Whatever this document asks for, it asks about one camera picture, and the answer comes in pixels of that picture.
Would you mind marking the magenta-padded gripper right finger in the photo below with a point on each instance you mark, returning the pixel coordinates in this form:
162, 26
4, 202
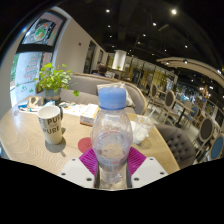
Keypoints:
146, 170

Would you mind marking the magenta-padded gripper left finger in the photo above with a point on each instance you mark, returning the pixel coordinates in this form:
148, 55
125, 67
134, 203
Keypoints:
78, 171

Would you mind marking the clear blue-capped water bottle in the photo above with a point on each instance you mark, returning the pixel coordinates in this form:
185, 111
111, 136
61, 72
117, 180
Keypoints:
111, 133

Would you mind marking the flat round red coaster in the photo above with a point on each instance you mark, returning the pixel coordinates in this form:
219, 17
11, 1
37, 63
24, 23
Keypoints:
85, 145

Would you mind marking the clear plastic cup with straw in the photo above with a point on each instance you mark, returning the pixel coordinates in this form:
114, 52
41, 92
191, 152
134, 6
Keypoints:
141, 131

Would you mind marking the grey tufted armchair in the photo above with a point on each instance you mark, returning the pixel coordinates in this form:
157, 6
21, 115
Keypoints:
178, 143

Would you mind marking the white printed mug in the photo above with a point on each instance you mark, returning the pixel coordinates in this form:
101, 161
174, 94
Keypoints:
50, 126

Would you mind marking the white orange cardboard box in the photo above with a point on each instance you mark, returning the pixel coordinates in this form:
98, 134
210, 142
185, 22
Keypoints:
88, 115

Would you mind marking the printed menu sheet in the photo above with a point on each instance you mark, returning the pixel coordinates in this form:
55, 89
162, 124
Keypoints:
75, 109

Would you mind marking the group of dining chairs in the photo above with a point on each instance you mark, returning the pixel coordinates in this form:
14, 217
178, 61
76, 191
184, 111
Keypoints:
170, 100

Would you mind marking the grey upholstered sofa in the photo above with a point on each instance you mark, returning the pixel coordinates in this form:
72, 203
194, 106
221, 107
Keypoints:
83, 85

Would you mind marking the potted green plant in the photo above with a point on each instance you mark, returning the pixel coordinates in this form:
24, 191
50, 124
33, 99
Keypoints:
53, 78

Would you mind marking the person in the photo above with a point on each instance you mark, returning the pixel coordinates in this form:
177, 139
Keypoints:
102, 70

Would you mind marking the white round column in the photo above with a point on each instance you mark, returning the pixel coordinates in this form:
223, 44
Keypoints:
119, 60

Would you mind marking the colourful window poster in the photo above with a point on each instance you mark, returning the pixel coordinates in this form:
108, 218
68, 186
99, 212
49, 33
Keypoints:
43, 30

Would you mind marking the group of ceiling lights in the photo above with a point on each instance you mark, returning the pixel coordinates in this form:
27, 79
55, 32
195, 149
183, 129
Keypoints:
173, 11

